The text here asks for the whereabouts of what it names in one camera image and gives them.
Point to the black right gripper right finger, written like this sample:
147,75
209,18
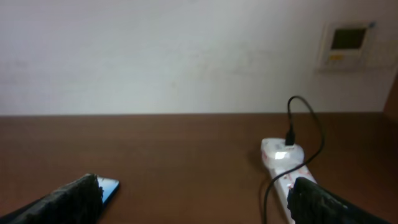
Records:
310,203

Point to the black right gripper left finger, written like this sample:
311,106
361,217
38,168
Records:
77,202

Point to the blue Galaxy smartphone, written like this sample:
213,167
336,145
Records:
109,187

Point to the white USB charger adapter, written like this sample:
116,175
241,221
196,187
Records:
284,157

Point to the white power strip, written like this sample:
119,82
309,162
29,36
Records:
285,183

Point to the white wall control panel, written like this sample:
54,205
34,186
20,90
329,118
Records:
353,46

